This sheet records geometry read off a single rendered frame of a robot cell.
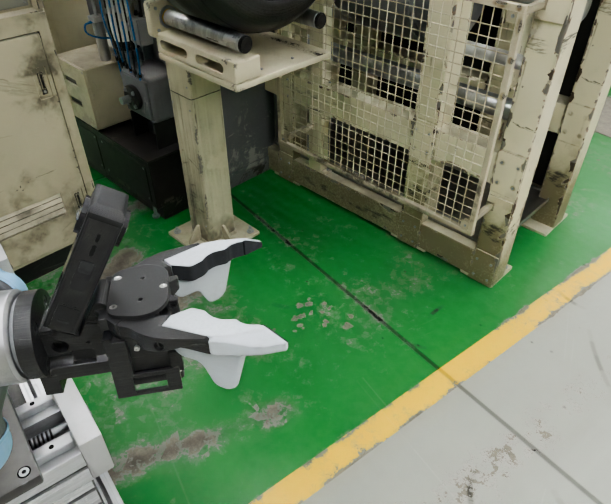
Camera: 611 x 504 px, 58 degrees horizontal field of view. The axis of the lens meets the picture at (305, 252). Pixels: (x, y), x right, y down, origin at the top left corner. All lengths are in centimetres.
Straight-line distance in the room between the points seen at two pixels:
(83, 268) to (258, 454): 123
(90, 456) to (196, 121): 130
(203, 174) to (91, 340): 160
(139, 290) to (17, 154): 160
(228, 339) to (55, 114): 169
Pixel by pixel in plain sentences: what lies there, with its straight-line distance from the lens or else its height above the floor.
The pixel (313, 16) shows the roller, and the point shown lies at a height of 91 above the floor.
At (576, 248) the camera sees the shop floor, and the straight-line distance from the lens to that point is 245.
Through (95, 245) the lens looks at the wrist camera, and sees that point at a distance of 41.
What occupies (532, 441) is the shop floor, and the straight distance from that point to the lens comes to 174.
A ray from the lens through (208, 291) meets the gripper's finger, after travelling 53.
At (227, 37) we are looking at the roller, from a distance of 152.
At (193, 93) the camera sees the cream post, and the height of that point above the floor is 64.
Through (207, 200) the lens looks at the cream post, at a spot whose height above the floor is 22.
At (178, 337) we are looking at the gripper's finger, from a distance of 41.
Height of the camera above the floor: 137
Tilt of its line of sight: 39 degrees down
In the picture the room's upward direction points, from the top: straight up
